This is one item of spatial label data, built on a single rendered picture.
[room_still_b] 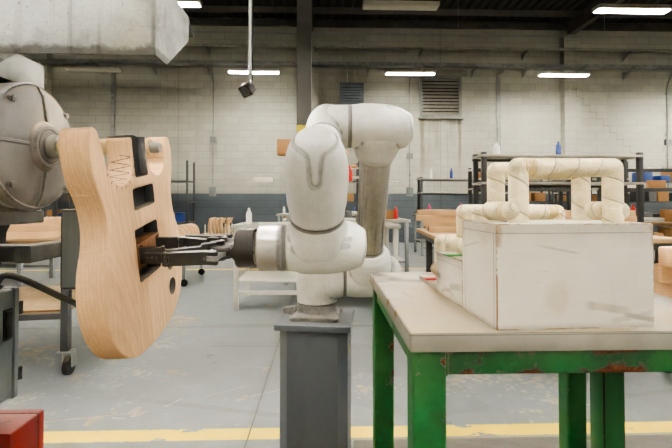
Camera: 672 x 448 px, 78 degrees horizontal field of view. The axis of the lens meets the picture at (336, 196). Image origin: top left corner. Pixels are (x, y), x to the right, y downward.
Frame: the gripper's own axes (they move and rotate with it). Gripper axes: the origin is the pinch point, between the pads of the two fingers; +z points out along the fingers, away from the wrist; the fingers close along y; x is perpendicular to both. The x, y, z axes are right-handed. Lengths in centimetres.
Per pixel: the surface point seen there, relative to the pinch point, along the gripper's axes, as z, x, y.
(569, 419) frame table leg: -102, -59, 26
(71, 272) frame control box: 29.3, -11.9, 22.3
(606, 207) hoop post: -81, 9, -10
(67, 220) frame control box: 30.2, 0.8, 24.5
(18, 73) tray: 28.3, 34.3, 10.6
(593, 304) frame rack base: -77, -6, -15
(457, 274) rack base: -60, -6, 1
